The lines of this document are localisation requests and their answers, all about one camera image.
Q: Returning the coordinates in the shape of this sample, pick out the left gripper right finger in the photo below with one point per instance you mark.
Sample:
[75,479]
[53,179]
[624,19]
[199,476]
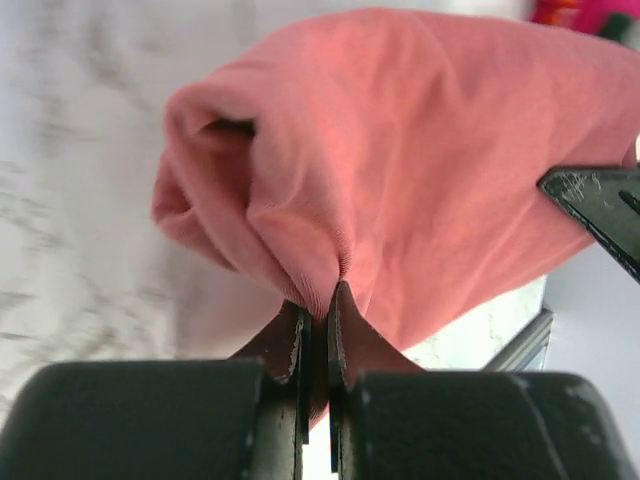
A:
[391,419]

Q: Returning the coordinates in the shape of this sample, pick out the pink t shirt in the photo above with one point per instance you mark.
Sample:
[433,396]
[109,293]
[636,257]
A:
[396,150]

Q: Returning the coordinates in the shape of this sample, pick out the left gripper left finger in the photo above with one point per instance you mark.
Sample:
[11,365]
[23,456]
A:
[245,417]

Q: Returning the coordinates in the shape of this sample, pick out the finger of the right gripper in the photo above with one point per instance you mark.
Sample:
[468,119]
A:
[605,202]

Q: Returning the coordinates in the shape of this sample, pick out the red folded t shirt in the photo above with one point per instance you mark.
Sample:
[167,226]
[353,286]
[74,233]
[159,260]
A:
[609,19]

